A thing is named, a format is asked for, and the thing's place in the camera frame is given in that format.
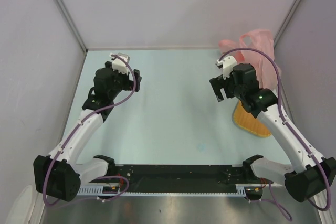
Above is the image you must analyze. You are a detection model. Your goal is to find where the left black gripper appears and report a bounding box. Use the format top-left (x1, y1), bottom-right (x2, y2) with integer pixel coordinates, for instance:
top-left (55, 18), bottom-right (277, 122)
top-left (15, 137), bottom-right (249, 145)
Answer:
top-left (105, 61), bottom-right (141, 99)

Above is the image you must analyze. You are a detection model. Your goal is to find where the woven bamboo tray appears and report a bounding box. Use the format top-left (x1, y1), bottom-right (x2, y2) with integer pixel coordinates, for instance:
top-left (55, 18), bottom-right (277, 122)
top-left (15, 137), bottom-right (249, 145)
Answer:
top-left (233, 101), bottom-right (271, 137)

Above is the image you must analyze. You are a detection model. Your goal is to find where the pink plastic bag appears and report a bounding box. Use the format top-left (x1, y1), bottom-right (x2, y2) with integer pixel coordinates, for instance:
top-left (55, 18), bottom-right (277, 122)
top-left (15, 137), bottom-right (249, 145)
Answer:
top-left (218, 29), bottom-right (278, 91)

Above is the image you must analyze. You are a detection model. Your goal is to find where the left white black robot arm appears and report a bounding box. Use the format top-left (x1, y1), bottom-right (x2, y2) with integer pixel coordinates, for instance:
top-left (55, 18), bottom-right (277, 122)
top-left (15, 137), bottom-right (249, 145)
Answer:
top-left (33, 55), bottom-right (141, 206)

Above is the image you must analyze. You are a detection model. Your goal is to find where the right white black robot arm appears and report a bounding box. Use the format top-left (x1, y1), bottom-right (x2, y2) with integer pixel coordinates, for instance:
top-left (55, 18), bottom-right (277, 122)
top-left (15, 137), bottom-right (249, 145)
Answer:
top-left (209, 61), bottom-right (335, 202)

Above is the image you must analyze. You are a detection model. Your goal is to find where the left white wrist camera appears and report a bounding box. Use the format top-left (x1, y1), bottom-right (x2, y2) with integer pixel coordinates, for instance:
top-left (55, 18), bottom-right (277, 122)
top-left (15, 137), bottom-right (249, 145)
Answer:
top-left (110, 52), bottom-right (130, 74)

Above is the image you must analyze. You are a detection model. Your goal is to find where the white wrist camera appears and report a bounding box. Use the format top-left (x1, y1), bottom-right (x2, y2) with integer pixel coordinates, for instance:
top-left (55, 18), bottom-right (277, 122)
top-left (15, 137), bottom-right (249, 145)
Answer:
top-left (110, 52), bottom-right (130, 74)
top-left (216, 55), bottom-right (237, 80)

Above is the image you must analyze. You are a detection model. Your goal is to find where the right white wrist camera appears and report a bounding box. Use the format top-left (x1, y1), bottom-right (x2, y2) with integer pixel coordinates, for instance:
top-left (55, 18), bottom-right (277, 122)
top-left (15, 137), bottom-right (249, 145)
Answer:
top-left (216, 55), bottom-right (237, 80)

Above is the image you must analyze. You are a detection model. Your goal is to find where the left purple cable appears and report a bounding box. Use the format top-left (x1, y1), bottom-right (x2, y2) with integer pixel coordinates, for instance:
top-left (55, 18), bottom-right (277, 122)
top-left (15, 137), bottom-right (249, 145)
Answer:
top-left (43, 54), bottom-right (138, 207)

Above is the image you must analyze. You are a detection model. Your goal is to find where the purple cable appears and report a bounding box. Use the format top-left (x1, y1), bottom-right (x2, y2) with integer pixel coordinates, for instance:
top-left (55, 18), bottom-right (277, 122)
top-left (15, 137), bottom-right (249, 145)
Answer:
top-left (43, 54), bottom-right (138, 207)
top-left (219, 48), bottom-right (332, 221)

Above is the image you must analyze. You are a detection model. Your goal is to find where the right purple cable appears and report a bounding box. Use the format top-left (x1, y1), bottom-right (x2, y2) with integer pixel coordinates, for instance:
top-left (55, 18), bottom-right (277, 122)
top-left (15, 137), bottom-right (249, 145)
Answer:
top-left (219, 48), bottom-right (332, 221)

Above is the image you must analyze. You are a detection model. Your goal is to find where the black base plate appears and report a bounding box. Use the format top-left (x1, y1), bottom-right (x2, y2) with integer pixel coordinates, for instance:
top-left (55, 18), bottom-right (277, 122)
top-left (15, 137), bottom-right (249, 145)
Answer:
top-left (89, 164), bottom-right (274, 194)

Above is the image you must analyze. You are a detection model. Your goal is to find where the white slotted cable duct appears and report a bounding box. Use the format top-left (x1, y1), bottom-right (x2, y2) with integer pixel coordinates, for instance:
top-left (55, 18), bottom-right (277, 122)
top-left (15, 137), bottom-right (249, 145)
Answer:
top-left (77, 185), bottom-right (246, 197)

